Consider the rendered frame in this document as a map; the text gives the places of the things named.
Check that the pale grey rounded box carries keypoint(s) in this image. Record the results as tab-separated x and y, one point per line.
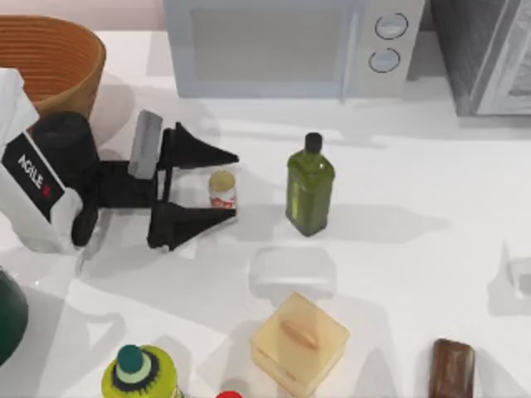
144	145

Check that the red and white can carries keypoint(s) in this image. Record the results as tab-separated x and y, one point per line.
222	190

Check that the green bottle with black cap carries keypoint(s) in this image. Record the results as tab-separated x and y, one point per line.
309	190

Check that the microwave door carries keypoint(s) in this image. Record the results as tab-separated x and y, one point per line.
265	45

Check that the orange wicker basket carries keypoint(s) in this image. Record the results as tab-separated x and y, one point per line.
62	62

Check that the yellow-green bottle with green cap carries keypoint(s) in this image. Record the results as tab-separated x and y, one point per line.
141	373

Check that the dark green round object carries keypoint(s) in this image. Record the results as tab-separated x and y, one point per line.
11	319

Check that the pale yellow box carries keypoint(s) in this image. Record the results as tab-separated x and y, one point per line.
298	344

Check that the red cap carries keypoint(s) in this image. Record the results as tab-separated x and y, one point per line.
229	394

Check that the pale microwave oven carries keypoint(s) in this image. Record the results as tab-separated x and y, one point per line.
373	83

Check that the round microwave knob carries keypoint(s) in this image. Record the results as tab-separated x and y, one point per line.
384	60
391	25

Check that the brown rectangular block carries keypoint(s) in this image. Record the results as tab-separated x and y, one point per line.
452	369

